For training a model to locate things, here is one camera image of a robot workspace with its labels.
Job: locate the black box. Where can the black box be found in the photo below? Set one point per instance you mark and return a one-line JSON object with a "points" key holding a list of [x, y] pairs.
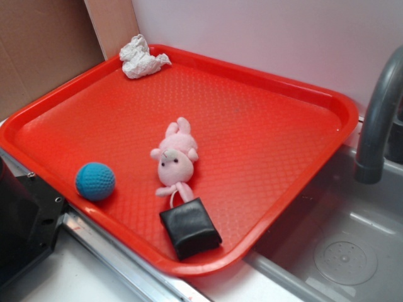
{"points": [[190, 229]]}

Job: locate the red plastic tray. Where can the red plastic tray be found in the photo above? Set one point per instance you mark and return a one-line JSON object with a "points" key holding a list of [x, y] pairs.
{"points": [[261, 138]]}

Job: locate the pink plush bunny toy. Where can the pink plush bunny toy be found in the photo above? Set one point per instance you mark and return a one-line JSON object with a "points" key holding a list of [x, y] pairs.
{"points": [[176, 155]]}

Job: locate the crumpled white paper towel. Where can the crumpled white paper towel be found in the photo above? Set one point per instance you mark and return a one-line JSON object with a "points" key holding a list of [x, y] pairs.
{"points": [[137, 61]]}

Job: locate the blue dimpled ball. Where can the blue dimpled ball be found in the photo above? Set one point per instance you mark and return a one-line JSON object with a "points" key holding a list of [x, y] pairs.
{"points": [[95, 181]]}

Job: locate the grey plastic sink basin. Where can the grey plastic sink basin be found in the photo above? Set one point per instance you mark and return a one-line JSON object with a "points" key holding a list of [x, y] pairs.
{"points": [[339, 240]]}

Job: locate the grey toy faucet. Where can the grey toy faucet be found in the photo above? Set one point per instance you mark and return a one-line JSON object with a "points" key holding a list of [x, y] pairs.
{"points": [[381, 133]]}

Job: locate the brown cardboard panel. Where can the brown cardboard panel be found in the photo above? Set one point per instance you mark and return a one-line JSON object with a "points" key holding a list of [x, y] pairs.
{"points": [[44, 44]]}

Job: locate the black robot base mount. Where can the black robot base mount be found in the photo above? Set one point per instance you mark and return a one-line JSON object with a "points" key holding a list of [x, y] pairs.
{"points": [[31, 214]]}

